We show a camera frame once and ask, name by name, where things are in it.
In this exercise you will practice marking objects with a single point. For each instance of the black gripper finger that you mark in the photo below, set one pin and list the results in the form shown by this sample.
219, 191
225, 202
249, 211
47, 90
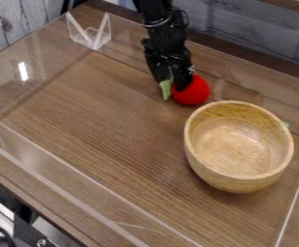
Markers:
159, 67
182, 71

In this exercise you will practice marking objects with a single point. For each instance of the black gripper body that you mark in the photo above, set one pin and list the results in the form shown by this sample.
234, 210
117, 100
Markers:
165, 47

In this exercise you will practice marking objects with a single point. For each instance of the red felt fruit green leaf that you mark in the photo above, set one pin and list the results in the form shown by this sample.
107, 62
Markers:
194, 95

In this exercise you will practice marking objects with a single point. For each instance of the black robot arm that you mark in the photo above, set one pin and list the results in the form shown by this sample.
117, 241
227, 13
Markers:
161, 16

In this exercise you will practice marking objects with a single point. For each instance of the light wooden bowl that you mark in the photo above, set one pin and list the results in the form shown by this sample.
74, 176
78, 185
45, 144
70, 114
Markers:
238, 146

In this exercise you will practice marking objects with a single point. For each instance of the clear acrylic tray walls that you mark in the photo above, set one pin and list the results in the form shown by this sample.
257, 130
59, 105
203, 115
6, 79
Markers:
91, 145

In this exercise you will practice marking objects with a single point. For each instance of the black metal table bracket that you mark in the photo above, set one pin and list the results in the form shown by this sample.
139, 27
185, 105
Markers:
26, 234

